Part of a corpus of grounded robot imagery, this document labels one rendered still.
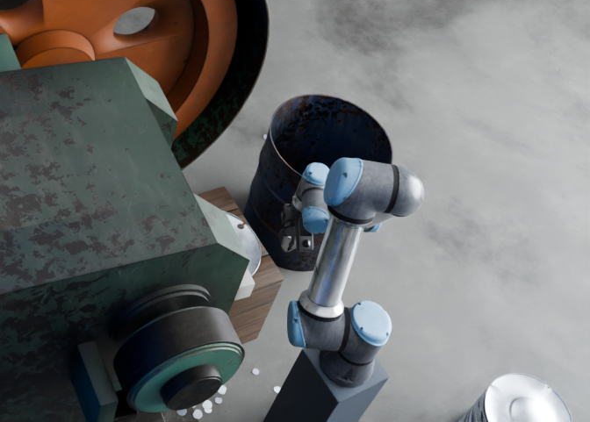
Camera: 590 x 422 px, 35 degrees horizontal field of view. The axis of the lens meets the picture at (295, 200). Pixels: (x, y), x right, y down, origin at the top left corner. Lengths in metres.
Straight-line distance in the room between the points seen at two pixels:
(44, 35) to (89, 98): 0.26
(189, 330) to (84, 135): 0.33
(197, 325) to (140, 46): 0.66
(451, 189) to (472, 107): 0.54
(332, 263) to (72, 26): 0.88
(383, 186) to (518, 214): 1.76
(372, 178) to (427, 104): 1.97
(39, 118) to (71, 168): 0.11
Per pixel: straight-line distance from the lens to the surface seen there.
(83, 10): 1.70
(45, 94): 1.47
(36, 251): 1.28
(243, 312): 2.82
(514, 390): 3.00
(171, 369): 1.34
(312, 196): 2.52
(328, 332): 2.34
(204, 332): 1.33
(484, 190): 3.84
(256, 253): 2.79
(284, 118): 3.15
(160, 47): 1.83
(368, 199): 2.12
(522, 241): 3.75
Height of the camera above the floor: 2.54
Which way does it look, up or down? 47 degrees down
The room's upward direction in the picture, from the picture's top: 23 degrees clockwise
